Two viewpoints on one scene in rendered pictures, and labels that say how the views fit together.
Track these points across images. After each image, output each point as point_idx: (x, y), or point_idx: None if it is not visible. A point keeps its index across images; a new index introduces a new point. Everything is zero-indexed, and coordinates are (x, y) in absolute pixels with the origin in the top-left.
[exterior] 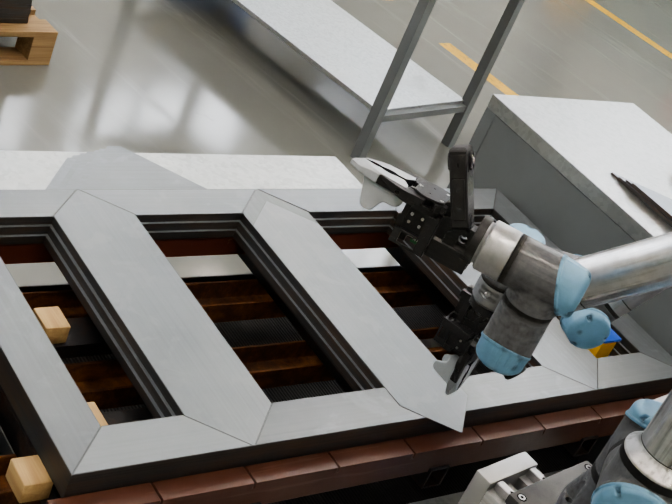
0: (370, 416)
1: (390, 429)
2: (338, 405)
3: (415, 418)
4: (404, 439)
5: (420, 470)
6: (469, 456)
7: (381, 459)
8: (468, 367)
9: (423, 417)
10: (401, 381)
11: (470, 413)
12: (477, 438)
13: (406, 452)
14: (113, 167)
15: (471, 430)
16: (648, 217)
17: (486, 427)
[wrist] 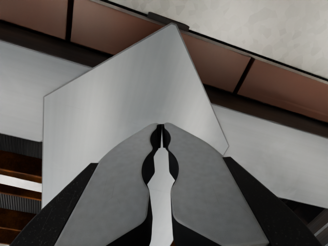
0: (305, 153)
1: (276, 117)
2: (320, 187)
3: (235, 112)
4: (233, 90)
5: (205, 38)
6: (100, 1)
7: (319, 82)
8: (182, 214)
9: (215, 105)
10: (165, 177)
11: (73, 58)
12: (81, 7)
13: (264, 68)
14: None
15: (76, 32)
16: None
17: (29, 18)
